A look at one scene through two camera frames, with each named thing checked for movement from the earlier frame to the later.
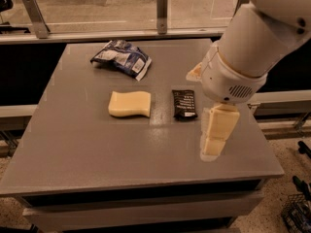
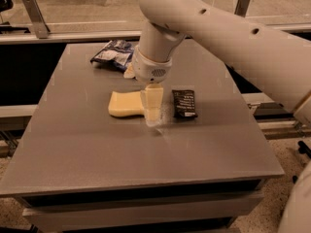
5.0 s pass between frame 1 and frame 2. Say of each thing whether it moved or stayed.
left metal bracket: stayed
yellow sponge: stayed
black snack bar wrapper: stayed
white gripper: moved
